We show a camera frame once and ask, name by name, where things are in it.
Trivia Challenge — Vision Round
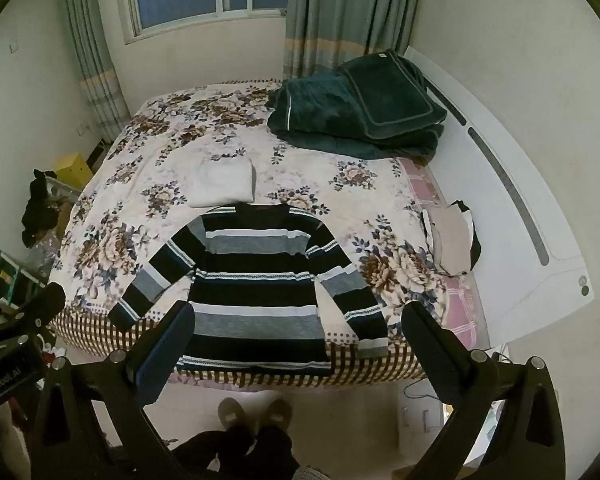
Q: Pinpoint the dark green blanket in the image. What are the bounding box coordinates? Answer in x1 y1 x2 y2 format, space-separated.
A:
266 70 446 162

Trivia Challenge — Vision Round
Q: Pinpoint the grey green curtain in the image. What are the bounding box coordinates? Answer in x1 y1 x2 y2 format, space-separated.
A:
284 0 423 81
57 0 131 143

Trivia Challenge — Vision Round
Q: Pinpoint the black grey white striped sweater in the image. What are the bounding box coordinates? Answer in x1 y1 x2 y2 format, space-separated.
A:
107 203 391 378

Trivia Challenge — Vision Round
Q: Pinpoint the black white garment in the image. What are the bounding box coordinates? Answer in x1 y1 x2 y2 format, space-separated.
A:
450 200 483 273

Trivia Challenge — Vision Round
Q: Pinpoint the person's right slipper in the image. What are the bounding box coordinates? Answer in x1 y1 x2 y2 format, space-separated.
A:
262 398 294 429

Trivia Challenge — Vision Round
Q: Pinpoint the dark green pillow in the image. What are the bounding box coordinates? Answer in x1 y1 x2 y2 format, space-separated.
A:
340 49 448 140

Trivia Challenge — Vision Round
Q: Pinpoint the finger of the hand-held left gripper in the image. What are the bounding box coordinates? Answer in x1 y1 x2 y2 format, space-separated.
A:
0 282 67 353

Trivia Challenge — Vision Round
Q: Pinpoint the green plastic crate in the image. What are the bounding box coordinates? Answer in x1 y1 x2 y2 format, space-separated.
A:
0 240 46 311

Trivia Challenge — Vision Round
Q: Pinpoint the person's slipper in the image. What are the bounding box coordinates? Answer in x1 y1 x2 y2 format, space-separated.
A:
217 398 254 432
262 398 294 429

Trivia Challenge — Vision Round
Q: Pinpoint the white headboard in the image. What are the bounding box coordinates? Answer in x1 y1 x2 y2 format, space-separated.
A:
402 46 596 352

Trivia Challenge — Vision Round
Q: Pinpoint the black cable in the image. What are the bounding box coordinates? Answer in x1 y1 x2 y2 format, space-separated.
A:
404 379 443 402

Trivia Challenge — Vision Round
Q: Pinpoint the person's left slipper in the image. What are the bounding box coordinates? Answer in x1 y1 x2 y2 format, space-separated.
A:
217 398 254 432

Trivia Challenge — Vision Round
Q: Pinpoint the beige folded garment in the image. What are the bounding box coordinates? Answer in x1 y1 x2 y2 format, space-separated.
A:
422 202 476 277

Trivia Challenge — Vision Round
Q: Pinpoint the floral bedspread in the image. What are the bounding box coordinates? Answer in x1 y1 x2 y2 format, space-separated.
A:
47 79 481 392

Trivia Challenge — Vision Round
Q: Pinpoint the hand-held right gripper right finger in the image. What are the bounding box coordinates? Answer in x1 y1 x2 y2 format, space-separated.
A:
401 301 567 480

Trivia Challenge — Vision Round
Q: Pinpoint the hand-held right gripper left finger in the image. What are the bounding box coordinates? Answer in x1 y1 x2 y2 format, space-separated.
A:
30 300 196 480

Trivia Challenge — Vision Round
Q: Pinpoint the pink checked sheet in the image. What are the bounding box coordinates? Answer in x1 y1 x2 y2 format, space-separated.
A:
397 157 487 351

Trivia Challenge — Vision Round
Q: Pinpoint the folded white cloth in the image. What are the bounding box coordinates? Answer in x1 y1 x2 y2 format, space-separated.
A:
187 157 257 209

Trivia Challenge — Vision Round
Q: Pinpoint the yellow box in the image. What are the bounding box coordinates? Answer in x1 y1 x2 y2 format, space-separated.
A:
55 152 95 187

